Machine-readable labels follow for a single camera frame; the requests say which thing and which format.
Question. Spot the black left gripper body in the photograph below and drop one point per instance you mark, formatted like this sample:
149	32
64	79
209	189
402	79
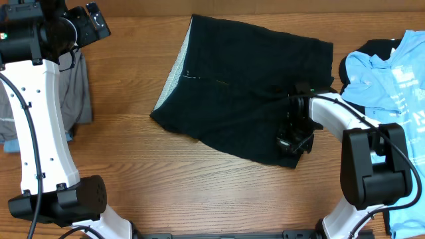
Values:
85	33

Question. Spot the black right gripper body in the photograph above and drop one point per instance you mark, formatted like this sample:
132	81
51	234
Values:
299	134

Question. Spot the black shorts with mesh lining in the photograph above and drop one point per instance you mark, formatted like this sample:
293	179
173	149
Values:
229	86

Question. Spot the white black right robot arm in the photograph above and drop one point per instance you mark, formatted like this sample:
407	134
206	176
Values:
375	170

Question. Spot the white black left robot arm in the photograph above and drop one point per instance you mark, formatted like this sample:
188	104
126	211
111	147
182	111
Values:
34	35

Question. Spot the folded grey shorts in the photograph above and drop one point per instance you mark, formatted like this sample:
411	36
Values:
74	97

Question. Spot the light blue t-shirt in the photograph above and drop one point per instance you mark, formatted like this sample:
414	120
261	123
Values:
392	90

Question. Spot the black garment under blue shirt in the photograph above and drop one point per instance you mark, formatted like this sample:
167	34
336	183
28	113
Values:
379	47

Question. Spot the folded blue cloth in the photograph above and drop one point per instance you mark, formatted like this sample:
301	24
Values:
12	146

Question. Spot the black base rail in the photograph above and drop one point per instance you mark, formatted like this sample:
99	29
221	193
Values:
232	235

